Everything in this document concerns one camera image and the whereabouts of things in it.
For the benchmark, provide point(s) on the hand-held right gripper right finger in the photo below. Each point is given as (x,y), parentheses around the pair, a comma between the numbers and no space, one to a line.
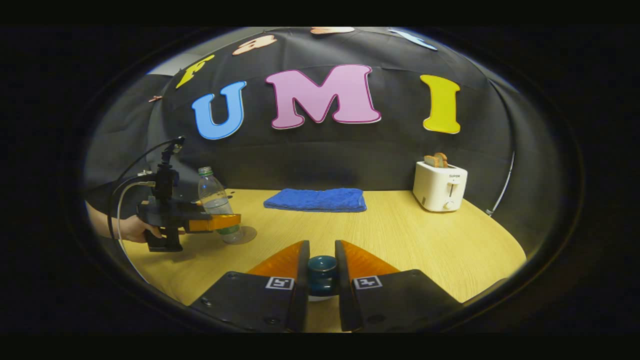
(344,295)

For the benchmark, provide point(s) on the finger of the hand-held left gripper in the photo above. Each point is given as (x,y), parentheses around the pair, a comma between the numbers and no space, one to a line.
(215,222)
(200,203)

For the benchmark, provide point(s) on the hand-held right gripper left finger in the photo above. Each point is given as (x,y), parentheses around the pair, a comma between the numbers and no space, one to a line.
(300,295)

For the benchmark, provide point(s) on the clear plastic water bottle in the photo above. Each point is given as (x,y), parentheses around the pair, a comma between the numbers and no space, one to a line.
(215,197)

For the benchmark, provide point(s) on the white teacup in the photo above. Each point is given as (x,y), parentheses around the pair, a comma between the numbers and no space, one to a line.
(322,298)

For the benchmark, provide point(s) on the dark teal teacup lid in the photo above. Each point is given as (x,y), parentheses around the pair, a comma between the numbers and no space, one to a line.
(322,275)

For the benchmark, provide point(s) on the round brown coaster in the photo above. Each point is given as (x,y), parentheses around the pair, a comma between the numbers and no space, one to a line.
(248,235)

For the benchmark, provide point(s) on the blue folded towel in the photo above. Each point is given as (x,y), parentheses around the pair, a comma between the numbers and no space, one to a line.
(315,200)

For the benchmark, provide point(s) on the small pink clip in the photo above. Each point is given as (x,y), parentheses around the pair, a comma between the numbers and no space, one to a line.
(155,98)

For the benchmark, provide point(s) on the white toaster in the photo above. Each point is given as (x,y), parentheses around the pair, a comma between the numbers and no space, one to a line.
(437,187)

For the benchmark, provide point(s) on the toasted bread slice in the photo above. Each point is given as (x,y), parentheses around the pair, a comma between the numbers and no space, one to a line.
(442,160)
(430,161)

